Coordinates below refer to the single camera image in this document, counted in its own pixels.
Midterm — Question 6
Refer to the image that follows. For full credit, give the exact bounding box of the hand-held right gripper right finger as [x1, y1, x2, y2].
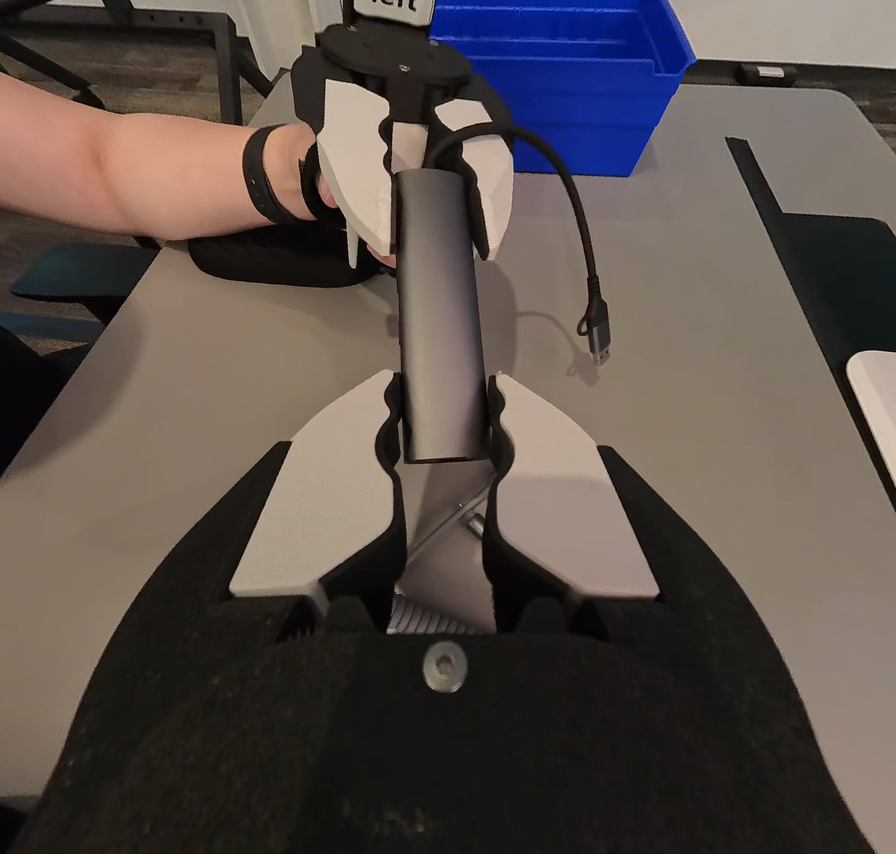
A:
[483, 374, 662, 613]

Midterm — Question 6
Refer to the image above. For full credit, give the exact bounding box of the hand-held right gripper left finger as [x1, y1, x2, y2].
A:
[228, 368, 410, 613]

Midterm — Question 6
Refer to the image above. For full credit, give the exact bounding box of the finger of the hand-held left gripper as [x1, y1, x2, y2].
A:
[434, 96, 515, 261]
[315, 78, 400, 256]

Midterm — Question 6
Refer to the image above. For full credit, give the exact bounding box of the silver usb cable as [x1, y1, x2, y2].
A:
[387, 476, 494, 636]

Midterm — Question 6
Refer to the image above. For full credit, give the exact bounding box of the blue plastic bin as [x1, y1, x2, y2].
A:
[428, 0, 697, 177]

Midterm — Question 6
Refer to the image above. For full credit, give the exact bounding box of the grey usb hub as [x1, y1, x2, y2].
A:
[393, 169, 490, 464]

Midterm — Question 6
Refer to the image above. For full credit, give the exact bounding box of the black hub cable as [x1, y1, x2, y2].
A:
[423, 122, 613, 367]

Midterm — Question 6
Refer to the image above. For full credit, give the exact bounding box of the person's left hand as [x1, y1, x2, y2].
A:
[274, 126, 399, 270]

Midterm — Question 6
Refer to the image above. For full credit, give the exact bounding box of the black wrist rest pad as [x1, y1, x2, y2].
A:
[188, 220, 396, 289]

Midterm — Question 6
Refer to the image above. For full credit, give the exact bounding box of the dark teal office chair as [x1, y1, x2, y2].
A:
[10, 243, 161, 309]

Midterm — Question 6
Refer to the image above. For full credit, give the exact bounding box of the black wrist strap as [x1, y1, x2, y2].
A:
[241, 124, 303, 226]

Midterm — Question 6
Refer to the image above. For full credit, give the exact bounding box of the black metal desk frame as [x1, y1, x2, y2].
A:
[0, 0, 274, 127]

